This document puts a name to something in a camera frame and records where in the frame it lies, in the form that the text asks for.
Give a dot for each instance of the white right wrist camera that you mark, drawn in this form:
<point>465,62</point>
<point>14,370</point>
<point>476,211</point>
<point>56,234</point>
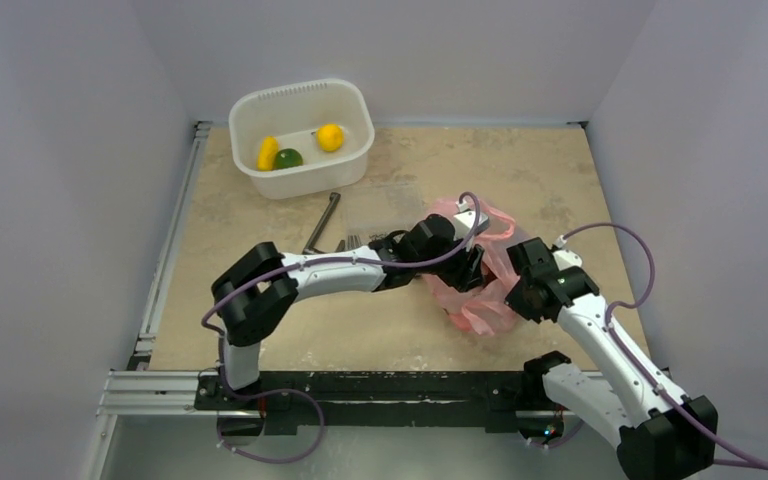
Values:
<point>565,258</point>

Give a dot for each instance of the yellow fake lemon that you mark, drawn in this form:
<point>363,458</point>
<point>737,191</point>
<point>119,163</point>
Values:
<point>330,137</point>

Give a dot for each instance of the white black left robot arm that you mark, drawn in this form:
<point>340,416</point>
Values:
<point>253,296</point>

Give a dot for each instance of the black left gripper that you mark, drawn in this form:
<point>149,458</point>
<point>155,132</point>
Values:
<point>467,272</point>

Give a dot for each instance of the yellow fake banana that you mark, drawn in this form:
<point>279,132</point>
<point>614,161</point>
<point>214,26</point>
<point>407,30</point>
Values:
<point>267,153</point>

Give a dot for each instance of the green fake apple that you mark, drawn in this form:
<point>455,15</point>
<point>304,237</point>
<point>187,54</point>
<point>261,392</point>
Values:
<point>287,158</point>

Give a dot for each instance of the pink plastic bag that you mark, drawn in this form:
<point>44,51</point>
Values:
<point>482,310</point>

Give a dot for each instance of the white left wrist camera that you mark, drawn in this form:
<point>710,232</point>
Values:
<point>465,220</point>

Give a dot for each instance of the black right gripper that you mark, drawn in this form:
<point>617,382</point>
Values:
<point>520,291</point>

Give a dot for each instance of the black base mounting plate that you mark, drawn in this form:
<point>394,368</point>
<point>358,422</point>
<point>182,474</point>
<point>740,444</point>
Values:
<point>282,401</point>

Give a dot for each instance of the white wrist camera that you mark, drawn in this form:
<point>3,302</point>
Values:
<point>565,258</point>
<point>465,220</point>

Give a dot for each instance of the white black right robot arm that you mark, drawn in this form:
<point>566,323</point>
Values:
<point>656,429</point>

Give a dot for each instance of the white plastic basin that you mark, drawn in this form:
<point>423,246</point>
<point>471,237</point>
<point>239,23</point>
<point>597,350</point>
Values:
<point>292,114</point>

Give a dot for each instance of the clear plastic screw organizer box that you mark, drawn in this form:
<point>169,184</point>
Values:
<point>371,212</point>

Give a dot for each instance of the aluminium extrusion frame rail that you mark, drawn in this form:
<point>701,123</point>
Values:
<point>164,392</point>

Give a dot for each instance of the dark metal T-handle tool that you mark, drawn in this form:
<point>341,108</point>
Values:
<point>311,243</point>

